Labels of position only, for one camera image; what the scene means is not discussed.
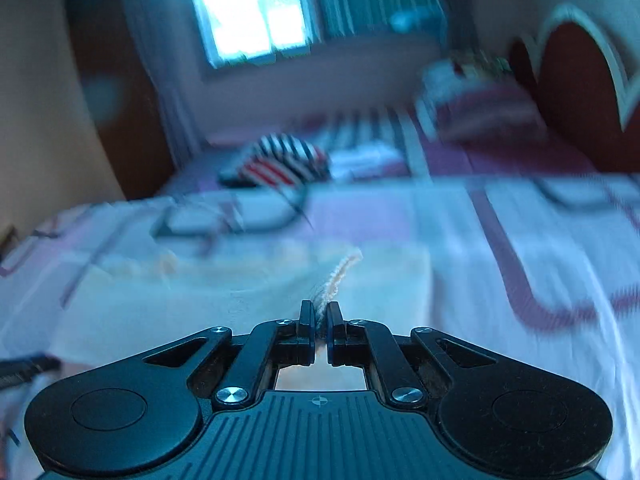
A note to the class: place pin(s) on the red wooden headboard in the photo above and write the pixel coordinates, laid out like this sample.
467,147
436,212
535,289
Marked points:
575,85

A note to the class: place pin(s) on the striped bed sheet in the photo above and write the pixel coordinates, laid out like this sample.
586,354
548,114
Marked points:
450,160

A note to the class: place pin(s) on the grey curtain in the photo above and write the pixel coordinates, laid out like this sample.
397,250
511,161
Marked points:
155,60

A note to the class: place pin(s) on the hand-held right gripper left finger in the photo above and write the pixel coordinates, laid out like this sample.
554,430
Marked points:
306,327

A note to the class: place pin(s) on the window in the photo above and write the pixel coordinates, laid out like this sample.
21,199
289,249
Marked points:
245,5

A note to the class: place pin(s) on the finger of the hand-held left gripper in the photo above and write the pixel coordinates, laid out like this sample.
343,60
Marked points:
30,364

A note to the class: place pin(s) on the black white red striped garment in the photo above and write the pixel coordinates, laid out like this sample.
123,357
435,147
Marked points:
285,157

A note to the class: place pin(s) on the patterned pink and white blanket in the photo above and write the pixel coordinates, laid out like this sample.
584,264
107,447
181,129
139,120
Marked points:
500,240

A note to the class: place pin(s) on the cream knit garment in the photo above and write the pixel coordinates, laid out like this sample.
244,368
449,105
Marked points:
240,285

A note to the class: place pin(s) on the striped pillow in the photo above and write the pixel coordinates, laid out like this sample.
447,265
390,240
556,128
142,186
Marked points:
480,110

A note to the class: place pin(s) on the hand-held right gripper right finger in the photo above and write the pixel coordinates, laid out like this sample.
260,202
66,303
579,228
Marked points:
335,330

